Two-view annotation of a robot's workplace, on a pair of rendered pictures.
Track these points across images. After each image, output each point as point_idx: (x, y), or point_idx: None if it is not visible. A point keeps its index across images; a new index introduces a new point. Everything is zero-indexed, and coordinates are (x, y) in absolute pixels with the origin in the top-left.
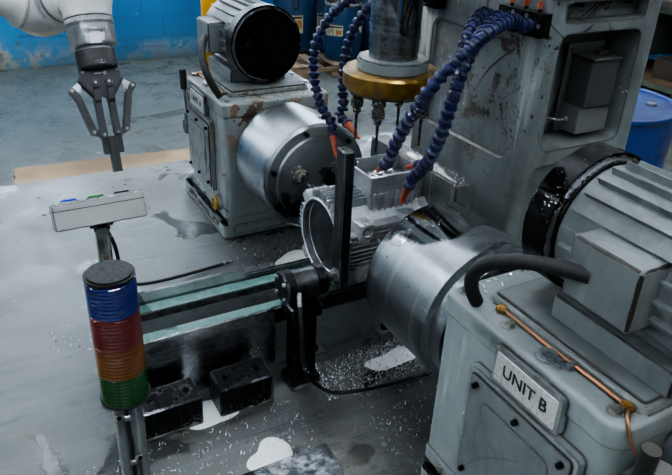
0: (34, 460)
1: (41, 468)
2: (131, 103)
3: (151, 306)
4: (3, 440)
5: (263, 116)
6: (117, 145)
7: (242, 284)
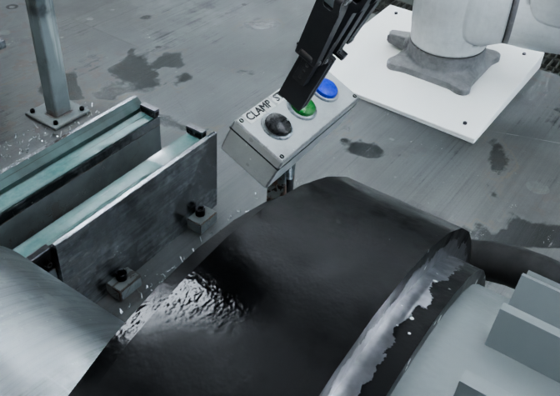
0: (179, 118)
1: (167, 116)
2: (310, 13)
3: (154, 164)
4: (222, 122)
5: (102, 343)
6: (297, 57)
7: (47, 237)
